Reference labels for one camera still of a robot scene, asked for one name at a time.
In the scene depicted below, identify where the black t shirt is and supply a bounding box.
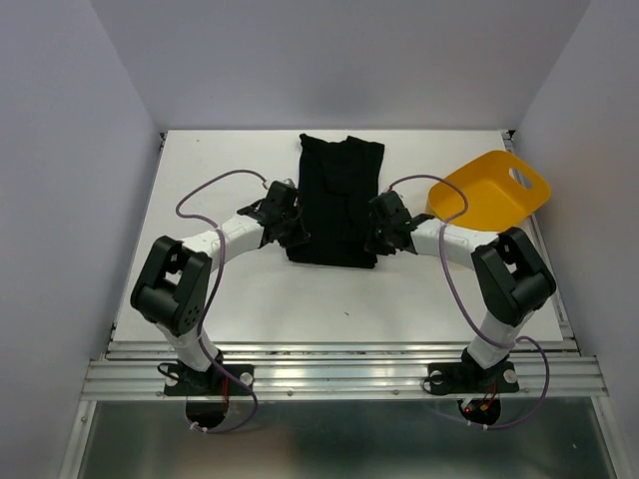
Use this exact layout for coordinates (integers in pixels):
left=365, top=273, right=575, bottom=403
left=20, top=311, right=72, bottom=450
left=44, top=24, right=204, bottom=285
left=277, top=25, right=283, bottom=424
left=287, top=134, right=385, bottom=269

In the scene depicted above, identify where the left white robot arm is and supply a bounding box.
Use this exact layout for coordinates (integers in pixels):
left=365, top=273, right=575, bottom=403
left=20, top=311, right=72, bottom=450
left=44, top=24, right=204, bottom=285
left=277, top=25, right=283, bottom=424
left=130, top=181, right=309, bottom=394

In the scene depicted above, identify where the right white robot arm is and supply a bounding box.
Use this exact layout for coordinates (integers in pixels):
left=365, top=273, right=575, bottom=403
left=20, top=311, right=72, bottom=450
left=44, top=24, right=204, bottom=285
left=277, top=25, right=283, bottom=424
left=366, top=192, right=556, bottom=396

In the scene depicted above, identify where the yellow plastic basket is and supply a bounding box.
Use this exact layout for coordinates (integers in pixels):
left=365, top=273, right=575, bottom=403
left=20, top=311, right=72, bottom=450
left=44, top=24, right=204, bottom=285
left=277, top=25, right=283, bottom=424
left=445, top=150, right=551, bottom=232

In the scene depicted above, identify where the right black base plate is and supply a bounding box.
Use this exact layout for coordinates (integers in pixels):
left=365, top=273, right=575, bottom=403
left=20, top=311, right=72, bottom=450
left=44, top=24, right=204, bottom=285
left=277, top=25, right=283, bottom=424
left=421, top=361, right=519, bottom=397

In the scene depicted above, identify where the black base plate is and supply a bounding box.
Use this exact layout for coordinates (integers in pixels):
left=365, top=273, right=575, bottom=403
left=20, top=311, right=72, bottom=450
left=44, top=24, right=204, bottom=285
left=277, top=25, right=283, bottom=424
left=421, top=361, right=519, bottom=397
left=157, top=362, right=253, bottom=397

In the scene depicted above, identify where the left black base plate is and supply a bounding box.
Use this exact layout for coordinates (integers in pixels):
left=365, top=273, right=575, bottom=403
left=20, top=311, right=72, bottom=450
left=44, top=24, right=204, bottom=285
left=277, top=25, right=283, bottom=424
left=157, top=362, right=253, bottom=397

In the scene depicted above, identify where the aluminium mounting rail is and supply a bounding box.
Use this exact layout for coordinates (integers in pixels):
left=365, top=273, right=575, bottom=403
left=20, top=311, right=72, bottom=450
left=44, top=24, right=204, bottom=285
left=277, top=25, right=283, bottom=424
left=81, top=339, right=608, bottom=402

